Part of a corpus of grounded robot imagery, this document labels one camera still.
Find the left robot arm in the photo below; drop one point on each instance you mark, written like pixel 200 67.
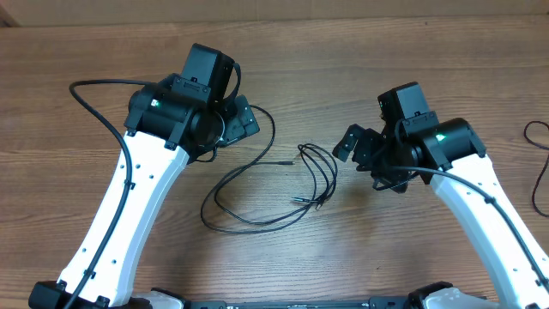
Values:
pixel 169 125

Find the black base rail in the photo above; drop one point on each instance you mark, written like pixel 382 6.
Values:
pixel 296 304

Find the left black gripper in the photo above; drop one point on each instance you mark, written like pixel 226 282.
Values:
pixel 240 123

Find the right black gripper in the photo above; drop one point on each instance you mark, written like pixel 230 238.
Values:
pixel 364 154

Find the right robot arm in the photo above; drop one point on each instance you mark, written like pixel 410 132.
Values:
pixel 450 157

